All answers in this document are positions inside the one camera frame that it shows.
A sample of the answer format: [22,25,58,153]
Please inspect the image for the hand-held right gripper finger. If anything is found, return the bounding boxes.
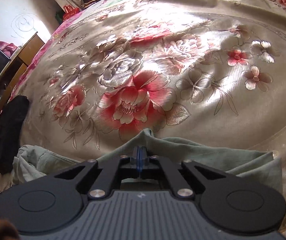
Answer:
[54,146,141,202]
[140,146,231,202]

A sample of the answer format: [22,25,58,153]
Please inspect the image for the grey-green pants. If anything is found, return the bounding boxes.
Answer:
[12,128,283,188]

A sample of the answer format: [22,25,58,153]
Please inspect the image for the black cloth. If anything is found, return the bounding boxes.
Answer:
[0,95,30,174]

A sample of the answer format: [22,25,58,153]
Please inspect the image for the floral satin bedspread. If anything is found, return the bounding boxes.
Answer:
[0,0,286,240]

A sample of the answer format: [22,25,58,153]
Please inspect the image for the wooden cabinet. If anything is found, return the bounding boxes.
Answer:
[0,32,46,130]

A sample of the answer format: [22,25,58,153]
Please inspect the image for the pink cloth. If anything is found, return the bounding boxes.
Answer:
[0,41,19,57]

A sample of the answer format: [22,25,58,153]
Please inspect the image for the red shopping bag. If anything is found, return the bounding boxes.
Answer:
[62,4,80,21]

